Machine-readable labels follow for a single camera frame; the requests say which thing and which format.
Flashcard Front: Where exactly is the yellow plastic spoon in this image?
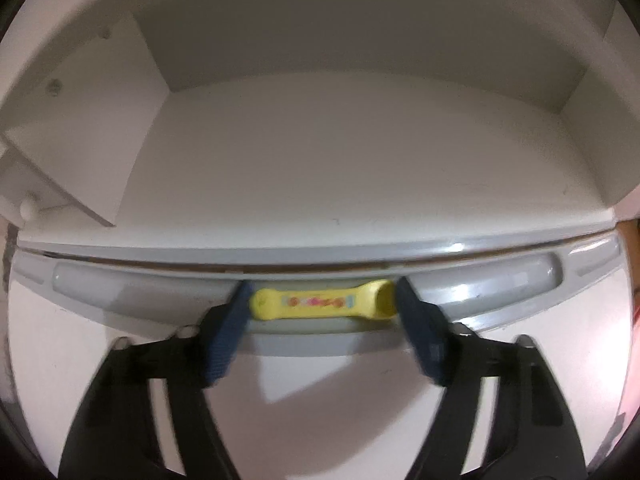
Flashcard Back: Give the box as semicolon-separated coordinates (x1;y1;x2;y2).
250;280;397;321

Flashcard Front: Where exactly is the grey plastic tray rim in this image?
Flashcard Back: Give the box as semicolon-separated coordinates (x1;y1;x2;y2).
12;233;628;339

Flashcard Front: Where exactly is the white shelf cabinet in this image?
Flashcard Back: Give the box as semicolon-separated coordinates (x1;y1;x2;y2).
1;0;639;266

